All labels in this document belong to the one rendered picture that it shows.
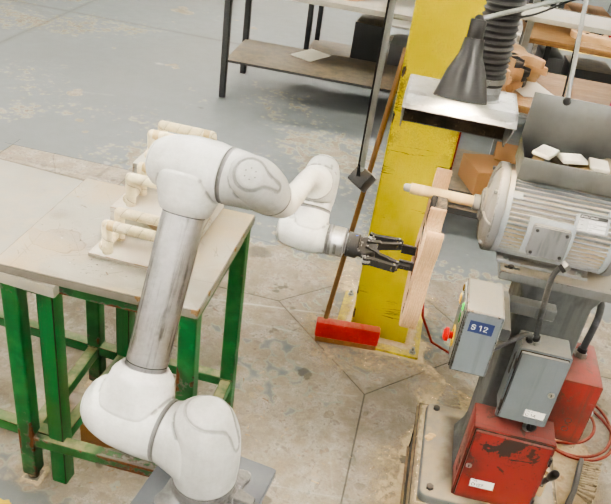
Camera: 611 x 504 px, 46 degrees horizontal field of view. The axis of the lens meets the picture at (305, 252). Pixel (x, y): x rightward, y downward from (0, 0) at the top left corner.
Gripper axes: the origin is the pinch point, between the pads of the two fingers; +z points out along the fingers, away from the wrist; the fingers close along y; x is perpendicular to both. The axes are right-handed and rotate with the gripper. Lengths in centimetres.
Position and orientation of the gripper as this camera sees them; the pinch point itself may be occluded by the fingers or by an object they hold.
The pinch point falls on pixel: (413, 258)
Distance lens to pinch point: 212.9
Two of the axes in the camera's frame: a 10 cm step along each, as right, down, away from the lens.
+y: -2.3, 5.9, -7.7
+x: 1.1, -7.7, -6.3
